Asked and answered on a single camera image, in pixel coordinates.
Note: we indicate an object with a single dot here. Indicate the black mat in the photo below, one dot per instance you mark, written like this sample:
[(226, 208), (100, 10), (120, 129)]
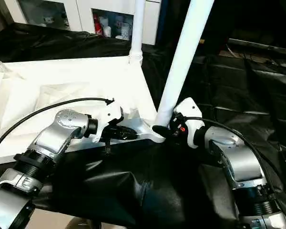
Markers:
[(148, 191)]

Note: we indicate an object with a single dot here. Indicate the white plastic table top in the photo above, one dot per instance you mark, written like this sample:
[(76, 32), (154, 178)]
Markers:
[(62, 81)]

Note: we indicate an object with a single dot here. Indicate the black furniture with gold label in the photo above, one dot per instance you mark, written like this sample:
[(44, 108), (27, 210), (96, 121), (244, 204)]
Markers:
[(257, 19)]

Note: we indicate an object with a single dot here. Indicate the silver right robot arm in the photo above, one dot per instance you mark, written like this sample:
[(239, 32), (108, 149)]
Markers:
[(238, 162)]

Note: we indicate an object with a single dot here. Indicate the white cabinet with glass doors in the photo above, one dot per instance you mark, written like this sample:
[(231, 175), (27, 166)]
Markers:
[(86, 12)]

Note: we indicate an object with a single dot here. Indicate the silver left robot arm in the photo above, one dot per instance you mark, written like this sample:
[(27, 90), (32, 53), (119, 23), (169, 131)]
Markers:
[(43, 152)]

